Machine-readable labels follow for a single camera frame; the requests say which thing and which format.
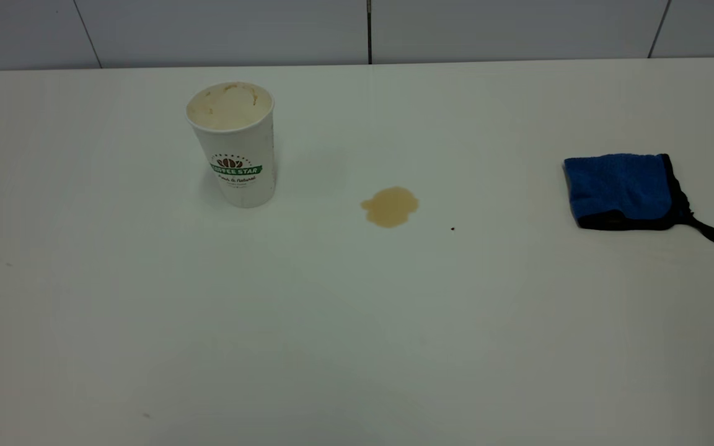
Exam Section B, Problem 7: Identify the white paper coffee cup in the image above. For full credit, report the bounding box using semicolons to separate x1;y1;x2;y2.
185;81;276;209

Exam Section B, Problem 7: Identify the blue microfibre cloth black trim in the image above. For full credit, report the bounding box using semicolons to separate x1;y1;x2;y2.
563;152;714;243

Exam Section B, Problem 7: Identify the tan coffee spill puddle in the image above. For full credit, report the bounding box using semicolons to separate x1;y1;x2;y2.
360;186;420;229

